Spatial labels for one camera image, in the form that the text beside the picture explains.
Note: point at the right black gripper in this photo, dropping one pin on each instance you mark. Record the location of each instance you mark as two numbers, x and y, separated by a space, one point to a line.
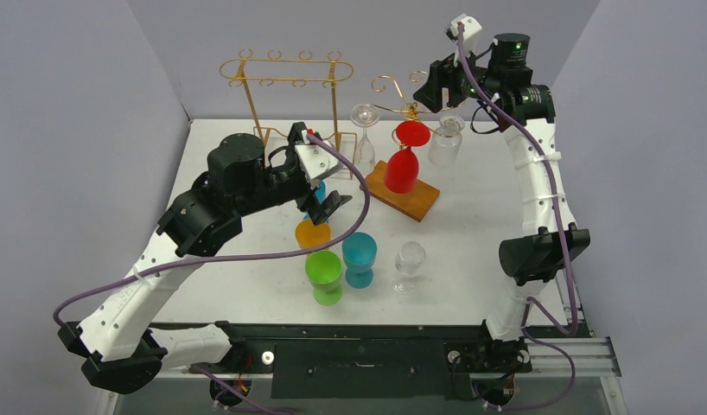
436 82

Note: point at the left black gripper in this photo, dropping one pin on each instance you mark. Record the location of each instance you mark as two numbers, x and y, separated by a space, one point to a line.
329 204

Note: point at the clear glass tumbler goblet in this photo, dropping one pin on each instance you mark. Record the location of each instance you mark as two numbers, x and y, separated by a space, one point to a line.
446 141

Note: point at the teal plastic goblet front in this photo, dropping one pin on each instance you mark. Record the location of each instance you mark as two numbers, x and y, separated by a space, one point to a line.
359 252

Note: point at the clear wine glass amber tint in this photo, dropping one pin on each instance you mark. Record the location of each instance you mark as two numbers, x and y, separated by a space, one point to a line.
364 116

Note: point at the red plastic goblet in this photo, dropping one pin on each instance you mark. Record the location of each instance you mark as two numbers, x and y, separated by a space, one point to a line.
402 169

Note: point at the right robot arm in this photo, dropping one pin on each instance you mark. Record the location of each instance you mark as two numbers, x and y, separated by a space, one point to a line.
526 118

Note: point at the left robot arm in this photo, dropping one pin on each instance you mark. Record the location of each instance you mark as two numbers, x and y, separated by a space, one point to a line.
121 349

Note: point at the gold tree rack wooden base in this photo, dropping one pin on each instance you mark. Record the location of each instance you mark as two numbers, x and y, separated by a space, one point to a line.
417 203

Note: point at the clear wine glass front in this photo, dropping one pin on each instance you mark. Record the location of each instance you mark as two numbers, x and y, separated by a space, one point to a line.
408 263

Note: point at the blue plastic goblet rear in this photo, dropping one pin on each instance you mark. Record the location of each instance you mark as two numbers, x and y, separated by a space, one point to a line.
319 192

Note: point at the orange plastic goblet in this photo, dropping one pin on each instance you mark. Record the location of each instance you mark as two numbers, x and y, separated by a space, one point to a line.
308 234

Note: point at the green plastic goblet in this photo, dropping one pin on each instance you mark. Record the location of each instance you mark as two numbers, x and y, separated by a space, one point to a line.
323 270

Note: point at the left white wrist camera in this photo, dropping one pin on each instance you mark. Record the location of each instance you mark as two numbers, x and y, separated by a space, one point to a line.
317 163

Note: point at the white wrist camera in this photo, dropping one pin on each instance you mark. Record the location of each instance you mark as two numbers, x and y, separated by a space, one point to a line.
471 32
317 163

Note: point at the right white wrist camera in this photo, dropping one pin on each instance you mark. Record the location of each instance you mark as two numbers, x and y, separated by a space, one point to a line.
471 32

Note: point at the gold rectangular wire glass rack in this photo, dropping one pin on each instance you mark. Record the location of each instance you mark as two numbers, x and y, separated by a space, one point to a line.
273 68

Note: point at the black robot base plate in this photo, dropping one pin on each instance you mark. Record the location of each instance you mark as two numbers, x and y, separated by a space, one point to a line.
368 361

